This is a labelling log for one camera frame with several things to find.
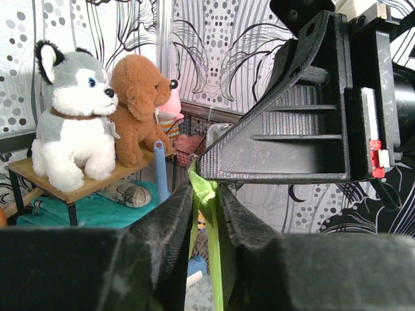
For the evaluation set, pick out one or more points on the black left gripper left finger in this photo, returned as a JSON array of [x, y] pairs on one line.
[[140, 267]]

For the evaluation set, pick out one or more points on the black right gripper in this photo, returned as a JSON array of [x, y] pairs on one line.
[[297, 131]]

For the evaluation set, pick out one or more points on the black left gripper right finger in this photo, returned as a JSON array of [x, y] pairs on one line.
[[263, 269]]

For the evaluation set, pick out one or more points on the green plastic trash bag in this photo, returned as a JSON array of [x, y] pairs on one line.
[[205, 201]]

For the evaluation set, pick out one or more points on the teal folded towel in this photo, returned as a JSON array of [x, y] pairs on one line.
[[92, 211]]

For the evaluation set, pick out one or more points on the silver pouch in basket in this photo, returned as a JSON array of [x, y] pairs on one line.
[[215, 131]]

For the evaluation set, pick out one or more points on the pink plush toy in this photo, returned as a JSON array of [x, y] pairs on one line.
[[169, 114]]

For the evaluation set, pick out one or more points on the white husky plush dog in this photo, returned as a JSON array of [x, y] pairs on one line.
[[74, 136]]

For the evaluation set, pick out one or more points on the brown plush dog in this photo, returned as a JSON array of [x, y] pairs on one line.
[[141, 88]]

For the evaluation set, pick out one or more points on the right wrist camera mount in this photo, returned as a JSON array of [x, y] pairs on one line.
[[295, 14]]

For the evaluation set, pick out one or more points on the black wire basket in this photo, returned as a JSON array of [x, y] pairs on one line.
[[188, 132]]

